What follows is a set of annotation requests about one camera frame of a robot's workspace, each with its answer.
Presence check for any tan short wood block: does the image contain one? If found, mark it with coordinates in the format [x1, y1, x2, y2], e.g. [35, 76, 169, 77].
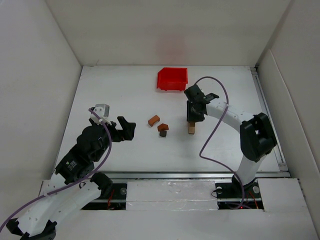
[188, 121, 196, 135]

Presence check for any red plastic bin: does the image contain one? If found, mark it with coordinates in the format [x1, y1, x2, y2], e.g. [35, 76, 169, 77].
[156, 67, 188, 92]

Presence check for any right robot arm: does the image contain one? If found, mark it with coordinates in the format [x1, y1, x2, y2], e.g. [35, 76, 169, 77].
[184, 84, 277, 186]

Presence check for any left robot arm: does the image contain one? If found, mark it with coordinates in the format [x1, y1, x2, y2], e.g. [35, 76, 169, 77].
[1, 115, 136, 240]

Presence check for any orange arch wood block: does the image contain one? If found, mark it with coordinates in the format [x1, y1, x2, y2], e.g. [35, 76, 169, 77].
[147, 115, 160, 127]

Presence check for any reddish brown house block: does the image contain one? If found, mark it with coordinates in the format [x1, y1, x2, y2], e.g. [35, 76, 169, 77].
[157, 123, 169, 132]

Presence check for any dark brown small block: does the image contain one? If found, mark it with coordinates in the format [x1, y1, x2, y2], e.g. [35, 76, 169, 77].
[159, 130, 167, 138]

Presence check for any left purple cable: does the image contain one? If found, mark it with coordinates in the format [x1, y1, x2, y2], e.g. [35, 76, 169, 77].
[0, 107, 113, 240]

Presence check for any purple cable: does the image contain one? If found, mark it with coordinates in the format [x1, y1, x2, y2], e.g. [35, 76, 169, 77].
[193, 76, 263, 210]
[0, 107, 113, 240]

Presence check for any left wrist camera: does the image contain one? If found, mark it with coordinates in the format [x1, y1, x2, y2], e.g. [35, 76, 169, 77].
[89, 103, 111, 125]

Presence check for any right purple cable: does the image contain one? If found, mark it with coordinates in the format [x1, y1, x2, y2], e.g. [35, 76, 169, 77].
[193, 76, 263, 210]

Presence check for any aluminium front rail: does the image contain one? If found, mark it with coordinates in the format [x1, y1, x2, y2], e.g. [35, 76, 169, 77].
[52, 171, 292, 180]

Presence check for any aluminium rail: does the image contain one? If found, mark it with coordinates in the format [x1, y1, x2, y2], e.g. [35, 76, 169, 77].
[52, 171, 292, 180]
[249, 66, 291, 173]

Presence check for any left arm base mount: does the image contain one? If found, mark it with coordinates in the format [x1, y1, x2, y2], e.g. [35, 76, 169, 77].
[82, 183, 127, 211]

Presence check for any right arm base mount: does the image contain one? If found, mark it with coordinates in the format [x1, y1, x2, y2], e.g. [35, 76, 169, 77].
[211, 180, 264, 210]

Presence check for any aluminium right rail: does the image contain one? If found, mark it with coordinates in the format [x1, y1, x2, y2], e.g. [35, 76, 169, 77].
[249, 66, 291, 173]

